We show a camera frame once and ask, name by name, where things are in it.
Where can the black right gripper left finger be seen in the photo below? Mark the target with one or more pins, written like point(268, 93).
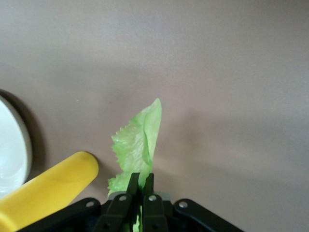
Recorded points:
point(120, 210)

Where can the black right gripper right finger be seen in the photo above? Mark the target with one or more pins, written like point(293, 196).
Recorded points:
point(154, 212)

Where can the green lettuce leaf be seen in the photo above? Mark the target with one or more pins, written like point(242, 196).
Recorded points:
point(142, 145)

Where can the yellow mustard squeeze bottle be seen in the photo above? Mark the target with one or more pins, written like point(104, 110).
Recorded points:
point(48, 183)

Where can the beige plate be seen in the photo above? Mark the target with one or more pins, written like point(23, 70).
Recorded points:
point(9, 145)

